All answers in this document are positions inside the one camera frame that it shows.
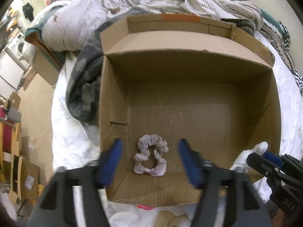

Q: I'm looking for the pink bag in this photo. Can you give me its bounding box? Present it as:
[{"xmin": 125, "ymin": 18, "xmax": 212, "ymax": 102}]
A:
[{"xmin": 0, "ymin": 106, "xmax": 14, "ymax": 154}]

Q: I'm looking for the pink rubber toy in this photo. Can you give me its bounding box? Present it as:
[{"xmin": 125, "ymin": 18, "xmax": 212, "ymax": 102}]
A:
[{"xmin": 138, "ymin": 204, "xmax": 154, "ymax": 211}]

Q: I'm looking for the white washing machine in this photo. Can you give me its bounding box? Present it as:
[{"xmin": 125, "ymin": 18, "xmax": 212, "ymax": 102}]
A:
[{"xmin": 8, "ymin": 32, "xmax": 26, "ymax": 61}]

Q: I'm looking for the flat cardboard boxes stack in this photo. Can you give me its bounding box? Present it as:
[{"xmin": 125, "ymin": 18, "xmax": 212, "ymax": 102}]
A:
[{"xmin": 9, "ymin": 141, "xmax": 40, "ymax": 203}]

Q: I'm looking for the open cardboard box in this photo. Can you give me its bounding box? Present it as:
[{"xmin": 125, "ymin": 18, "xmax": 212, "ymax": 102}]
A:
[{"xmin": 99, "ymin": 14, "xmax": 281, "ymax": 207}]

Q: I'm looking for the white knotted cloth strip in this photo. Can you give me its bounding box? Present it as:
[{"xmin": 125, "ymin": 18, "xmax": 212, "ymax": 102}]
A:
[{"xmin": 230, "ymin": 141, "xmax": 268, "ymax": 173}]

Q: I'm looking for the patterned knit blanket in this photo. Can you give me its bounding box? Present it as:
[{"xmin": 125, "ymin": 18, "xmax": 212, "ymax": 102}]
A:
[{"xmin": 260, "ymin": 19, "xmax": 302, "ymax": 95}]

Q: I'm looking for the lilac fabric scrunchie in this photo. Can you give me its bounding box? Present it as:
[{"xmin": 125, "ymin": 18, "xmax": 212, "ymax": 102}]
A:
[{"xmin": 133, "ymin": 134, "xmax": 169, "ymax": 177}]

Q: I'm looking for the white kitchen cabinet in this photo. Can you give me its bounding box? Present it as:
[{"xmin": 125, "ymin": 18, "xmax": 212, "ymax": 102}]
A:
[{"xmin": 0, "ymin": 51, "xmax": 24, "ymax": 98}]

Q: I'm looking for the wooden rack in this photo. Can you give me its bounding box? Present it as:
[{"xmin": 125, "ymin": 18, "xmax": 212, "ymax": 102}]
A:
[{"xmin": 1, "ymin": 122, "xmax": 23, "ymax": 197}]

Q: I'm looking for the dark camouflage jacket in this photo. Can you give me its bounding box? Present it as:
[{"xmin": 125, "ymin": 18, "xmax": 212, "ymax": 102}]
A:
[{"xmin": 65, "ymin": 7, "xmax": 148, "ymax": 126}]

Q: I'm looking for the crumpled floral quilt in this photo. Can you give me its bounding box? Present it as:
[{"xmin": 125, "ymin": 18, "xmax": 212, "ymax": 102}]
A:
[{"xmin": 30, "ymin": 0, "xmax": 263, "ymax": 52}]

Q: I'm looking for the white bear-print bed sheet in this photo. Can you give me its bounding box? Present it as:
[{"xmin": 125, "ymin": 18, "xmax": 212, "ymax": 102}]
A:
[{"xmin": 51, "ymin": 33, "xmax": 302, "ymax": 226}]

